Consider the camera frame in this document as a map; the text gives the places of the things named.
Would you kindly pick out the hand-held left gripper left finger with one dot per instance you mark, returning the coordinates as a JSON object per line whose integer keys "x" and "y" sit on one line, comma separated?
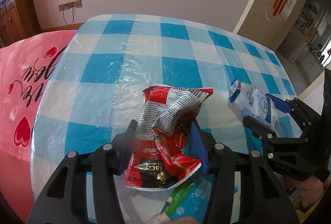
{"x": 122, "y": 159}

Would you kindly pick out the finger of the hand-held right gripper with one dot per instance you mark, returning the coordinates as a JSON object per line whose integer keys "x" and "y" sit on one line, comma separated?
{"x": 258, "y": 128}
{"x": 280, "y": 106}

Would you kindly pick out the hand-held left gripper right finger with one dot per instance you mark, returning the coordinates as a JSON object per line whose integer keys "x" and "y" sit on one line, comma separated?
{"x": 199, "y": 149}

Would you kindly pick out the red black snack packet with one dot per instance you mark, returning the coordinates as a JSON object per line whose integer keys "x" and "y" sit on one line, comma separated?
{"x": 155, "y": 151}

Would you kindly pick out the person's right hand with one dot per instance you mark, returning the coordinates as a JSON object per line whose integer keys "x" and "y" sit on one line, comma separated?
{"x": 310, "y": 187}

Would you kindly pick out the person's yellow clothing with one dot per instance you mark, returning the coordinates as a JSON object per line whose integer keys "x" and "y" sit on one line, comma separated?
{"x": 306, "y": 211}

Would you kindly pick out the green snack packet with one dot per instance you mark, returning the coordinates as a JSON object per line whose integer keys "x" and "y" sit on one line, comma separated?
{"x": 181, "y": 193}

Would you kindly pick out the shelf with small items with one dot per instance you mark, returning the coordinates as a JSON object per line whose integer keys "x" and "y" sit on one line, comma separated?
{"x": 310, "y": 32}

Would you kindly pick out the blue checked tablecloth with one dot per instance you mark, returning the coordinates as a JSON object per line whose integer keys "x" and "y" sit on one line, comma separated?
{"x": 181, "y": 58}

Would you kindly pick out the cream door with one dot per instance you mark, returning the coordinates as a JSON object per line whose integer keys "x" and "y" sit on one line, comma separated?
{"x": 258, "y": 12}

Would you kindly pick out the pink heart print blanket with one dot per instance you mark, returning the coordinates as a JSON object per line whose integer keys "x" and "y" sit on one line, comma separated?
{"x": 31, "y": 63}

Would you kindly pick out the wooden cabinet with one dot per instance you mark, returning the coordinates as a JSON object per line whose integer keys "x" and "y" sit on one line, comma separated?
{"x": 20, "y": 14}

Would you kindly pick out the beige wall socket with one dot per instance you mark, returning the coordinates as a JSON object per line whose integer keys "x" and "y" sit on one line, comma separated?
{"x": 69, "y": 5}

